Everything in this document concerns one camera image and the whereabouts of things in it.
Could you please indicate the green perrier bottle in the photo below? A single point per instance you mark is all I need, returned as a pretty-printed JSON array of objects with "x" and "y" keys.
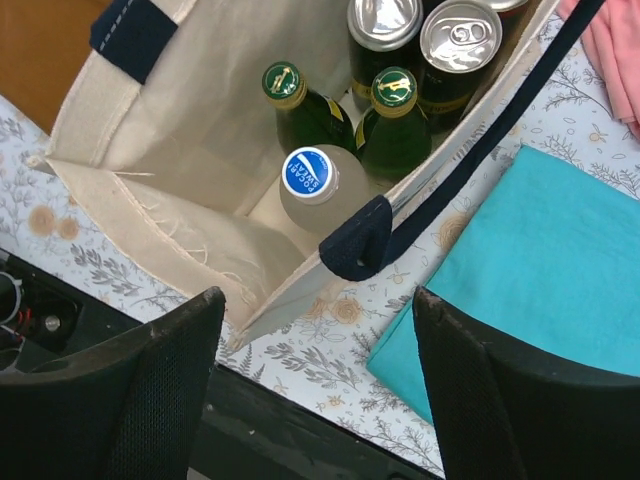
[
  {"x": 304, "y": 117},
  {"x": 393, "y": 137}
]

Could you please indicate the red tab can right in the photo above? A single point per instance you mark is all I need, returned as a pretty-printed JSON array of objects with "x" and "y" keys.
[{"x": 507, "y": 9}]

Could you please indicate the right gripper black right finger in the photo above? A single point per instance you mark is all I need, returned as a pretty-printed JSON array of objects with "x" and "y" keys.
[{"x": 504, "y": 409}]

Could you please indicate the teal folded cloth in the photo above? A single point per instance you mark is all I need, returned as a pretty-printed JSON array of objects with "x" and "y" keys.
[{"x": 551, "y": 258}]

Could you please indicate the brown folded cloth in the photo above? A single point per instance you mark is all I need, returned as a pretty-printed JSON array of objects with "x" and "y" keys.
[{"x": 44, "y": 44}]

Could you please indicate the pink folded cloth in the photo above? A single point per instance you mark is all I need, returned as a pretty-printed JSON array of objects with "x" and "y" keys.
[{"x": 611, "y": 43}]

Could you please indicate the dark can dented lid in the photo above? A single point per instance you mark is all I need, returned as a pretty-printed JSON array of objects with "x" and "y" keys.
[{"x": 382, "y": 33}]

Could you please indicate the beige canvas tote bag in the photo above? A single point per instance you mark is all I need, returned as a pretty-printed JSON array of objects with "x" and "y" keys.
[{"x": 167, "y": 143}]

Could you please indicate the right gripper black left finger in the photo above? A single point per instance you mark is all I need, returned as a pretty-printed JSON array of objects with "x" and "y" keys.
[{"x": 126, "y": 408}]

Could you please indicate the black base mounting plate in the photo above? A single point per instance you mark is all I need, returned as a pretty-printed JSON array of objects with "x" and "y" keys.
[{"x": 245, "y": 431}]

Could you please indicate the Pocari Sweat bottle cloudy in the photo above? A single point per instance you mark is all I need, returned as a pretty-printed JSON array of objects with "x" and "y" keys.
[{"x": 322, "y": 186}]

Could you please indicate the green Perrier bottle near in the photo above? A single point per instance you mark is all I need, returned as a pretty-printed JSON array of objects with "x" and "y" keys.
[{"x": 304, "y": 117}]

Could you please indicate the green Perrier bottle far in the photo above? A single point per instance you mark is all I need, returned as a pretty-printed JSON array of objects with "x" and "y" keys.
[{"x": 393, "y": 137}]

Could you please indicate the floral patterned table mat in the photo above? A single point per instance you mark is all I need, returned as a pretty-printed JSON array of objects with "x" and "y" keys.
[{"x": 325, "y": 360}]

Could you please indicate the dark can silver pull-tab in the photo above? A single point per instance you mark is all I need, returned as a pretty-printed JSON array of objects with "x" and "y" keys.
[{"x": 458, "y": 40}]

